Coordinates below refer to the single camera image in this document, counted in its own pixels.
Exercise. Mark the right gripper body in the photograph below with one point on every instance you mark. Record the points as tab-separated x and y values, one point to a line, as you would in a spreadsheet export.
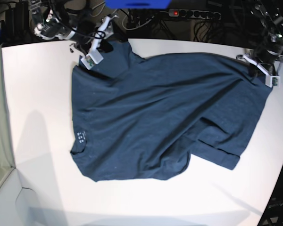
88	36

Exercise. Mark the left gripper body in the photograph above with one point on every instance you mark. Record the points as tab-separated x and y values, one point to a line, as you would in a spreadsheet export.
266	61

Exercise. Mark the dark blue t-shirt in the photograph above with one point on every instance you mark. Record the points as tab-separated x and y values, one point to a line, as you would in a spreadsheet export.
139	118

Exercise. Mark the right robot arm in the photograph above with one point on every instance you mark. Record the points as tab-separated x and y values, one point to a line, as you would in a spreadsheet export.
53	20

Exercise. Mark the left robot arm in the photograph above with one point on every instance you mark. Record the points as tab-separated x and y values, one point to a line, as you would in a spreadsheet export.
269	16

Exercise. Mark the blue box overhead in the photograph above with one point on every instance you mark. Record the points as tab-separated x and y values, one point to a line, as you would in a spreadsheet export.
138	4

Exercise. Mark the black power strip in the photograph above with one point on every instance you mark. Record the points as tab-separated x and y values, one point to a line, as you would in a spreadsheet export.
195	14

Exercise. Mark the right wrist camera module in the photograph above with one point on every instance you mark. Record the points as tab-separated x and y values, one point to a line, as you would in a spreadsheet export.
91	59

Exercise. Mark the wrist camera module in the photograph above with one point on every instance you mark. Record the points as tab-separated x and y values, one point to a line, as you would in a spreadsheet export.
91	59
272	81

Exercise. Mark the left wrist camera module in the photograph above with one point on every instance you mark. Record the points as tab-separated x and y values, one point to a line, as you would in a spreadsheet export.
272	81

